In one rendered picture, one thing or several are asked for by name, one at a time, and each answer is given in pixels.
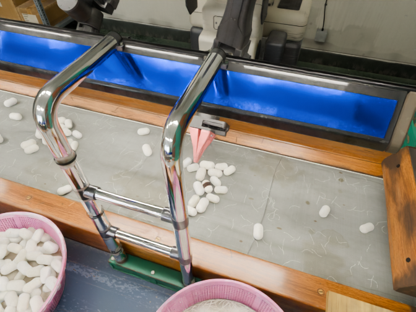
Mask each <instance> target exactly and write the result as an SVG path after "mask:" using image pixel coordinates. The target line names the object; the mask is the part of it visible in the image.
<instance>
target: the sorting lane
mask: <svg viewBox="0 0 416 312"><path fill-rule="evenodd" d="M10 98H16V99H17V103H16V104H15V105H12V106H10V107H6V106H5V105H4V102H5V101H6V100H8V99H10ZM34 99H35V98H33V97H28V96H25V95H20V94H16V93H12V92H6V91H3V90H0V135H1V136H2V138H3V142H2V143H0V177H1V178H4V179H7V180H11V181H14V182H17V183H20V184H24V185H27V186H30V187H33V188H37V189H40V190H42V191H46V192H49V193H52V194H56V195H58V196H62V197H66V198H68V199H72V200H74V201H78V202H80V200H79V198H78V197H77V195H76V194H75V192H74V190H73V189H72V191H71V192H69V193H66V194H64V195H59V194H58V192H57V190H58V189H59V188H61V187H63V186H65V185H70V184H69V182H68V180H67V178H66V177H65V175H64V173H63V172H62V170H61V169H60V167H59V165H57V164H56V163H55V162H56V160H55V161H54V157H53V155H52V153H51V152H50V150H49V148H48V146H47V145H44V144H43V143H42V138H41V139H38V138H37V137H36V136H35V134H36V130H37V127H36V125H35V122H34V119H33V113H32V108H33V102H34ZM11 113H20V114H21V115H22V119H21V120H14V119H10V117H9V115H10V114H11ZM59 117H65V118H66V119H70V120H71V121H72V128H71V129H70V131H71V132H73V131H75V130H76V131H79V132H80V133H81V134H82V137H81V138H80V139H77V138H76V137H74V136H73V135H72V134H71V135H70V136H66V137H67V139H72V140H73V141H77V142H78V143H79V145H78V147H77V149H76V150H75V152H74V153H75V154H77V159H78V161H79V163H80V165H81V167H82V169H83V171H84V173H85V175H86V177H87V179H88V181H89V183H90V184H92V185H94V186H98V187H101V189H103V190H105V191H109V192H112V193H115V194H119V195H122V196H125V197H129V198H131V199H135V200H138V201H142V202H146V203H149V204H153V205H156V206H160V207H169V205H168V199H167V193H166V191H165V183H164V179H163V173H162V166H161V163H160V140H161V136H162V131H163V128H161V127H158V126H153V125H150V124H145V123H140V122H137V121H132V120H128V119H124V118H119V117H115V116H110V115H106V114H102V113H97V112H94V111H89V110H84V109H81V108H76V107H73V106H67V105H63V104H60V105H59V109H58V118H59ZM140 128H149V130H150V132H149V133H148V134H145V135H139V134H138V133H137V131H138V129H140ZM30 139H34V140H36V142H37V144H36V145H37V146H39V149H38V151H36V152H34V153H32V154H26V153H25V152H24V149H23V148H21V146H20V145H21V143H22V142H23V141H27V140H30ZM144 144H148V145H150V148H151V150H152V154H151V155H150V156H146V155H145V154H144V152H143V150H142V146H143V145H144ZM188 157H189V158H191V159H192V163H191V164H194V163H195V162H194V157H193V143H192V140H191V134H188V133H186V137H185V140H184V146H183V160H185V159H186V158H188ZM203 160H205V161H210V162H214V164H215V165H216V164H218V163H226V164H227V165H228V167H229V166H231V165H233V166H234V167H235V168H236V170H235V172H234V173H232V174H231V175H228V176H226V175H224V173H223V171H224V170H221V171H222V176H221V177H220V178H218V179H219V180H220V181H221V185H220V186H226V187H227V188H228V191H227V193H225V194H222V193H216V192H215V191H214V188H215V186H214V185H213V184H212V183H211V182H210V178H211V176H209V174H208V170H206V175H205V177H204V179H203V180H202V181H199V182H201V184H202V182H203V181H204V180H208V181H209V182H210V183H211V185H212V189H213V190H212V192H211V194H214V195H216V196H218V197H219V199H220V200H219V202H218V203H213V202H210V201H209V204H208V206H207V208H206V210H205V211H204V212H203V213H199V212H198V211H197V214H196V215H195V216H191V215H188V217H189V229H190V235H191V237H193V238H197V239H199V240H202V241H206V242H209V243H212V244H215V245H219V246H222V247H225V248H228V249H232V250H235V251H238V252H241V253H245V254H248V255H250V256H254V257H257V258H260V259H264V260H266V261H270V262H274V263H276V264H280V265H282V266H286V267H289V268H292V269H296V270H298V271H302V272H306V273H308V274H311V275H315V276H318V277H321V278H324V279H327V280H331V281H334V282H337V283H340V284H344V285H347V286H349V287H353V288H357V289H359V290H363V291H366V292H369V293H373V294H375V295H379V296H381V297H385V298H388V299H391V300H395V301H398V302H401V303H405V304H407V305H410V306H414V301H413V297H412V296H410V295H406V294H403V293H400V292H397V291H395V290H393V284H392V272H391V259H390V252H389V238H388V221H387V209H386V197H385V191H384V181H383V179H382V178H378V177H374V176H370V175H364V174H361V173H356V172H353V171H348V170H343V169H340V168H335V167H330V166H327V165H322V164H318V163H313V162H309V161H305V160H300V159H297V158H292V157H287V156H284V155H279V154H273V153H270V152H266V151H262V150H258V149H252V148H249V147H244V146H241V145H236V144H231V143H228V142H222V141H218V140H215V139H214V140H213V141H212V142H211V143H210V144H209V146H208V147H207V148H206V150H205V151H204V153H203V154H202V156H201V158H200V160H199V161H198V163H197V164H198V165H199V164H200V162H201V161H203ZM191 164H190V165H191ZM199 167H200V165H199ZM196 173H197V170H196V171H192V172H189V171H187V167H186V168H184V178H185V185H186V197H187V204H188V202H189V200H190V199H191V198H192V196H193V195H195V194H196V192H195V190H194V188H193V184H194V182H196V181H198V180H197V179H196ZM99 202H100V204H101V205H102V208H104V210H107V211H110V212H113V213H116V214H119V215H123V216H126V217H129V218H132V219H136V220H139V221H141V222H145V223H149V224H151V225H155V226H158V227H161V228H165V229H167V230H171V231H173V225H172V224H171V223H167V222H164V221H161V219H160V218H156V217H153V216H150V215H146V214H142V213H140V212H136V211H133V210H129V209H126V208H124V207H120V206H116V205H113V204H110V203H107V202H104V201H100V200H99ZM322 206H329V207H330V212H329V213H328V215H327V217H321V216H320V215H319V211H320V210H321V208H322ZM257 223H260V224H261V225H262V226H263V237H262V238H261V239H260V240H257V239H255V238H254V236H253V230H254V225H255V224H257ZM366 223H372V224H373V225H374V229H373V230H372V231H370V232H368V233H362V232H361V231H360V226H361V225H364V224H366Z"/></svg>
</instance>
